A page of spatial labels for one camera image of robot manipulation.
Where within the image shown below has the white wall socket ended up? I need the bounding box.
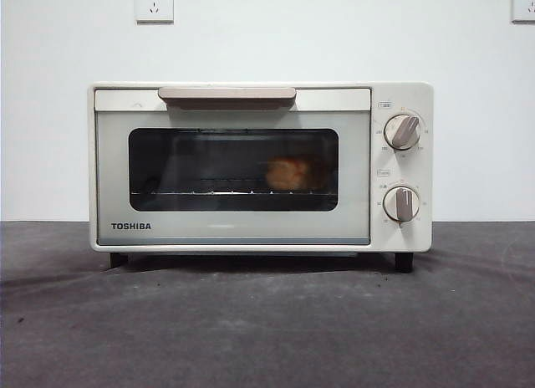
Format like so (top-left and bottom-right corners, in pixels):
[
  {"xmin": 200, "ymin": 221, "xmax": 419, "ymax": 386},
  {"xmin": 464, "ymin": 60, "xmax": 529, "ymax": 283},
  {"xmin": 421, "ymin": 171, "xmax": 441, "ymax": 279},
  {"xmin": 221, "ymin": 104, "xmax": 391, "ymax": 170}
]
[
  {"xmin": 134, "ymin": 0, "xmax": 175, "ymax": 23},
  {"xmin": 511, "ymin": 0, "xmax": 535, "ymax": 24}
]

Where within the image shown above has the metal wire oven rack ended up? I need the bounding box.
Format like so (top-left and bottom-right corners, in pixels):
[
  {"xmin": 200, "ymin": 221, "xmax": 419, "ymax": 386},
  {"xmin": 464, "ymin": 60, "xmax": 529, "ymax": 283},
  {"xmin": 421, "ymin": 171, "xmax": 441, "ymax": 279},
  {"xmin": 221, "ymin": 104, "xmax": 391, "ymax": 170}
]
[{"xmin": 130, "ymin": 176, "xmax": 336, "ymax": 197}]

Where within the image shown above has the cream Toshiba toaster oven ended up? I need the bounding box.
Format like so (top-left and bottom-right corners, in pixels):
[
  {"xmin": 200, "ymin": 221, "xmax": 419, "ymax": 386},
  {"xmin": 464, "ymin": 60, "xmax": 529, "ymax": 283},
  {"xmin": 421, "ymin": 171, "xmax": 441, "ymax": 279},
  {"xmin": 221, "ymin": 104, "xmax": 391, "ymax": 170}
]
[{"xmin": 86, "ymin": 81, "xmax": 434, "ymax": 274}]

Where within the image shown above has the oven timer knob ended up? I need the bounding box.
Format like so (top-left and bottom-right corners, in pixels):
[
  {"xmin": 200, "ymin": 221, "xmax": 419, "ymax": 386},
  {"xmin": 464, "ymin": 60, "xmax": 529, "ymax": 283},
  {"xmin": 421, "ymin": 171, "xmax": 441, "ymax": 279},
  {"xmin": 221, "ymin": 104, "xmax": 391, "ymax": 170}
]
[{"xmin": 382, "ymin": 186, "xmax": 421, "ymax": 223}]

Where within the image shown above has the orange bread loaf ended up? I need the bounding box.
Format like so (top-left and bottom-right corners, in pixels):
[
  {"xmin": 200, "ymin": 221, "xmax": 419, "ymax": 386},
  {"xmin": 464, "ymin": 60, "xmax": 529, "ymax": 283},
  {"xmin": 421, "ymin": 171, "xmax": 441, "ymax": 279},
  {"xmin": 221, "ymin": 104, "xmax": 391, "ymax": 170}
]
[{"xmin": 264, "ymin": 153, "xmax": 319, "ymax": 190}]

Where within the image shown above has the oven door with beige handle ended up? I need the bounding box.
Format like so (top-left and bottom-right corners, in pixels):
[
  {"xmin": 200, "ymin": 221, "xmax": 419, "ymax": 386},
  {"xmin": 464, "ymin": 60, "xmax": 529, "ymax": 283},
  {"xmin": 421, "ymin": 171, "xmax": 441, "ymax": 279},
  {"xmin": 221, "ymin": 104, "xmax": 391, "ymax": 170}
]
[{"xmin": 94, "ymin": 86, "xmax": 372, "ymax": 246}]

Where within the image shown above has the oven temperature knob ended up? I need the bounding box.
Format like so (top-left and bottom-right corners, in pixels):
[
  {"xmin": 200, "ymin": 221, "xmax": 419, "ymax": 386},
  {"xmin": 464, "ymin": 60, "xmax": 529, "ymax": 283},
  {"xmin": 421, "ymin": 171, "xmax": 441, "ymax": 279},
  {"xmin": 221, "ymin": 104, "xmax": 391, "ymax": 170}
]
[{"xmin": 383, "ymin": 114, "xmax": 422, "ymax": 151}]

